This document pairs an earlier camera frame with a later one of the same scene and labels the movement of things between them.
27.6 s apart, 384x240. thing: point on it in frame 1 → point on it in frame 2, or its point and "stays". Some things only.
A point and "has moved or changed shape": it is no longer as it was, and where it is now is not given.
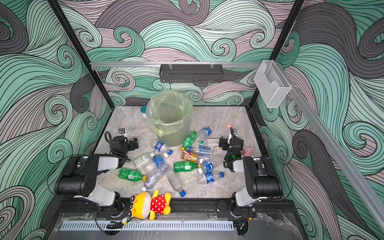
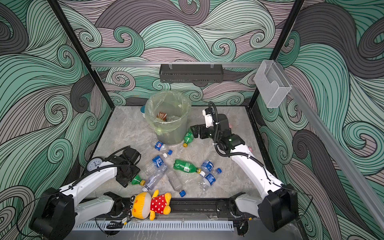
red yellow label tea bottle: [187, 156] → [162, 116]
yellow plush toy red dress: [143, 205] stays
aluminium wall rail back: [174, 63] stays
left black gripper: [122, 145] → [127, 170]
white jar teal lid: [143, 111] stays
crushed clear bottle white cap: [154, 178] stays
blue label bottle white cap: [206, 167] stays
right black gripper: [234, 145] → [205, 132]
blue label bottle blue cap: [209, 177] has moved or changed shape
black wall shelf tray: [191, 73] stays
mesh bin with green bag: [167, 111] stays
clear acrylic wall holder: [271, 84] stays
